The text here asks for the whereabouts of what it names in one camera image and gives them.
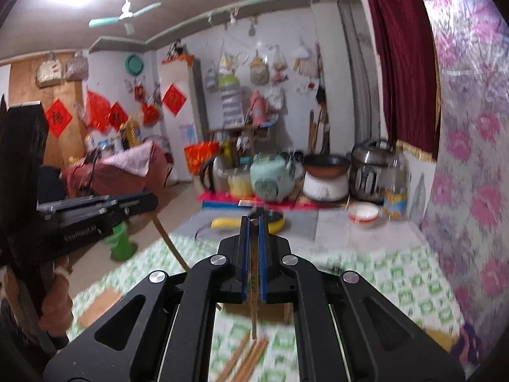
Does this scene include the plastic drawer unit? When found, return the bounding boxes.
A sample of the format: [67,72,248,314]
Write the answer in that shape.
[220,85,244,126]

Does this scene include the dark red curtain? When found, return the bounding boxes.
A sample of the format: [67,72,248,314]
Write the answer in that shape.
[364,0,442,164]

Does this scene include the floral plastic wall sheet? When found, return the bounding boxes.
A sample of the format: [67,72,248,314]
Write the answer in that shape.
[409,0,509,351]

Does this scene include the silver pressure cooker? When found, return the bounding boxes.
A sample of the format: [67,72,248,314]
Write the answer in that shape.
[348,139,398,203]

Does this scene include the brown wok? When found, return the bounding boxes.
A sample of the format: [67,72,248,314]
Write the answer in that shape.
[302,153,351,178]

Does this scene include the black electric kettle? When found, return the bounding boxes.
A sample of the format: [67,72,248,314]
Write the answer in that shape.
[199,154,229,194]

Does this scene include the green patterned tablecloth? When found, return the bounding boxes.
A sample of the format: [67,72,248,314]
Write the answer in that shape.
[69,223,467,382]

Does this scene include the yellow dish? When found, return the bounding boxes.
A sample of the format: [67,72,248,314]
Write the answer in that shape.
[211,213,286,234]

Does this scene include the red gift bag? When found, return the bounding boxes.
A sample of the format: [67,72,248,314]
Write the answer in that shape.
[184,141,220,175]

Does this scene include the green plastic bucket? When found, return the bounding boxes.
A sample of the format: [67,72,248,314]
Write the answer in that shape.
[107,221,134,261]

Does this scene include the leaning wooden sticks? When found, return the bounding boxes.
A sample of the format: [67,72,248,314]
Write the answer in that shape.
[308,103,331,154]

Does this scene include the clear plastic bottle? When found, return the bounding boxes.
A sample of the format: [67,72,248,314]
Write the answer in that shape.
[384,147,410,220]

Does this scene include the clear storage bag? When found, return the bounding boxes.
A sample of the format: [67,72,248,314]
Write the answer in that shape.
[65,50,88,81]
[36,52,64,87]

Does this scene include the red and blue mat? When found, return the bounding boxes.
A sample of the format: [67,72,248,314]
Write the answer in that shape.
[197,191,319,211]

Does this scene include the tan wooden utensil handle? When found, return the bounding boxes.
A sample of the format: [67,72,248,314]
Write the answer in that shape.
[152,212,191,273]

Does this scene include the yellow plastic container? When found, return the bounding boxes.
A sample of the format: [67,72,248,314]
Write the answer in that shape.
[227,167,253,197]

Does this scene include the red cloth covered furniture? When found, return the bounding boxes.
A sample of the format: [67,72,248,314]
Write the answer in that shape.
[59,139,170,197]

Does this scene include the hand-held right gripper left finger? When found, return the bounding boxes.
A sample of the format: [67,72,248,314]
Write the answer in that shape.
[43,215,251,382]

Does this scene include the person's left hand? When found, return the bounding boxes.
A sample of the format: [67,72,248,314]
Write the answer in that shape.
[40,257,75,335]

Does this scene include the pink thermos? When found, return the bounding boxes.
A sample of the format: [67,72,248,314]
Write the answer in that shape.
[250,89,269,126]

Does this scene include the hanging clear plastic bag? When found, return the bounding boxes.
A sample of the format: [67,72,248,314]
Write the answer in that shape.
[271,46,288,82]

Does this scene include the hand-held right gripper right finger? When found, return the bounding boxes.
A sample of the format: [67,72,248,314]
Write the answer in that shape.
[258,214,467,382]

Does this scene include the wooden chopstick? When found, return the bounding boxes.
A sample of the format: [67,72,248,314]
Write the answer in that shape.
[247,217,261,340]
[227,340,261,382]
[216,331,249,382]
[234,337,270,382]

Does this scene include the red diamond paper decoration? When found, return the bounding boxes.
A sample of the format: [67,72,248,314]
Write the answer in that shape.
[45,99,73,138]
[161,83,187,117]
[108,101,129,130]

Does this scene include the brown flat board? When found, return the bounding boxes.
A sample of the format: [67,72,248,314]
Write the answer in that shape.
[77,290,122,329]

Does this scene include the red fan-shaped paper decoration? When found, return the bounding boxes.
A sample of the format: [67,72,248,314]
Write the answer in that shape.
[85,89,112,132]

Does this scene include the yellow cooking oil bottle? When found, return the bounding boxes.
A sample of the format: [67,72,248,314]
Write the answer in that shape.
[123,115,144,150]

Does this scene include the white red-rimmed bowl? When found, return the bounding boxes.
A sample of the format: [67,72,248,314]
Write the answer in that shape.
[349,202,379,225]

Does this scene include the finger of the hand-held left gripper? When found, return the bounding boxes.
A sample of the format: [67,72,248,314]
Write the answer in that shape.
[37,191,159,213]
[43,208,157,228]

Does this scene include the green wall basin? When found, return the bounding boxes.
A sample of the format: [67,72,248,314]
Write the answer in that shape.
[125,54,144,77]

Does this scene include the teal rice cooker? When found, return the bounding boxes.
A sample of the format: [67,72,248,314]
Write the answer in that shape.
[250,153,297,203]

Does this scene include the person's left forearm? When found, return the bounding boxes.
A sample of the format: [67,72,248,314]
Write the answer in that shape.
[0,266,45,371]

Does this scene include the green ceiling fan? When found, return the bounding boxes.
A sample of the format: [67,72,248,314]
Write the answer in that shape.
[88,0,163,36]

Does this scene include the white electric cooker base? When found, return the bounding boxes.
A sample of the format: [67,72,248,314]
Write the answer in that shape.
[303,171,351,203]

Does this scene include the hanging beige basket bag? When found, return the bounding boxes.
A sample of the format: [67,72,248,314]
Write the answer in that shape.
[248,52,272,85]

